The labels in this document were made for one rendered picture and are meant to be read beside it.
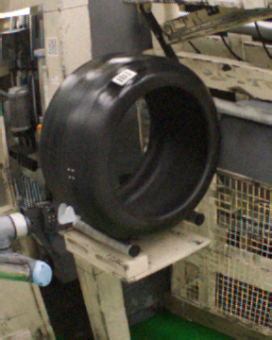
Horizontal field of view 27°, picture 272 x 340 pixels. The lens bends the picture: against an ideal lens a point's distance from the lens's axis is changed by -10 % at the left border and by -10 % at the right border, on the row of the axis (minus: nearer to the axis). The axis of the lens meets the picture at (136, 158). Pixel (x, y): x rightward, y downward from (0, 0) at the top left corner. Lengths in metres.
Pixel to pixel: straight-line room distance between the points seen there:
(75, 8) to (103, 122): 0.53
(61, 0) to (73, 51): 0.22
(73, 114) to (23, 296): 1.00
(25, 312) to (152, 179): 0.84
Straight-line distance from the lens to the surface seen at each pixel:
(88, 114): 1.67
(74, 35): 2.02
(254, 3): 1.72
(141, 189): 2.16
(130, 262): 1.87
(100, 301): 2.37
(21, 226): 1.68
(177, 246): 2.06
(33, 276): 1.59
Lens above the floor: 1.79
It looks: 20 degrees down
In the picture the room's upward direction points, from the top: 6 degrees counter-clockwise
